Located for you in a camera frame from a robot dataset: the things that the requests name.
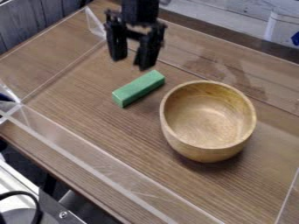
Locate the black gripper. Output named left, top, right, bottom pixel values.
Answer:
left=104, top=0, right=166, bottom=71

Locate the green rectangular block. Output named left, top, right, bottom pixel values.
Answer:
left=112, top=70, right=165, bottom=108

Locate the brown wooden bowl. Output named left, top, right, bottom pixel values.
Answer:
left=158, top=80, right=257, bottom=163

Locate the white container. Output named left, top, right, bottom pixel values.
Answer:
left=264, top=8, right=299, bottom=49

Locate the blue object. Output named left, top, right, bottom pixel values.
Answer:
left=290, top=32, right=299, bottom=46

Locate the clear acrylic front barrier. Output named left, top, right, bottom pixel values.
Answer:
left=0, top=84, right=224, bottom=224

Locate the clear acrylic corner bracket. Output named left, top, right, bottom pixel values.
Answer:
left=85, top=7, right=106, bottom=39

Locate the grey metal bracket with screw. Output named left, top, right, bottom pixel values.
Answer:
left=38, top=190, right=86, bottom=224

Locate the black cable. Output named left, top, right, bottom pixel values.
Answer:
left=0, top=191, right=42, bottom=224

